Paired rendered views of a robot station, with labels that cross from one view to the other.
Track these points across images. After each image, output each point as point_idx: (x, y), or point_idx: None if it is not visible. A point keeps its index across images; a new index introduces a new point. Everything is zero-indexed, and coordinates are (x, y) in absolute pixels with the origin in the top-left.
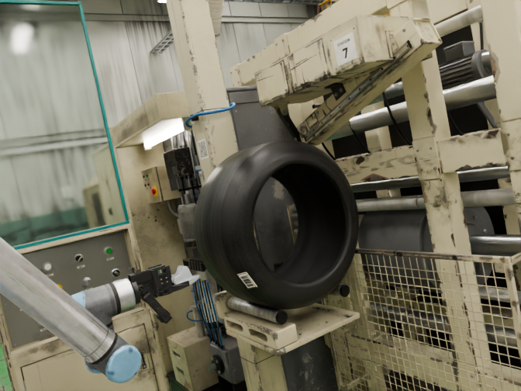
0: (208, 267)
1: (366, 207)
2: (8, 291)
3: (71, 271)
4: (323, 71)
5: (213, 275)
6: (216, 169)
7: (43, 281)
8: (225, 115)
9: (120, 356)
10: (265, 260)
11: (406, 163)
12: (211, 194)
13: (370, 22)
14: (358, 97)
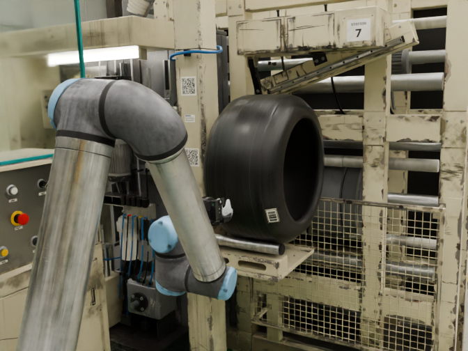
0: None
1: None
2: (188, 209)
3: (33, 198)
4: (329, 42)
5: None
6: (232, 111)
7: (203, 203)
8: (214, 57)
9: (231, 276)
10: None
11: (353, 129)
12: (239, 134)
13: (380, 13)
14: (340, 68)
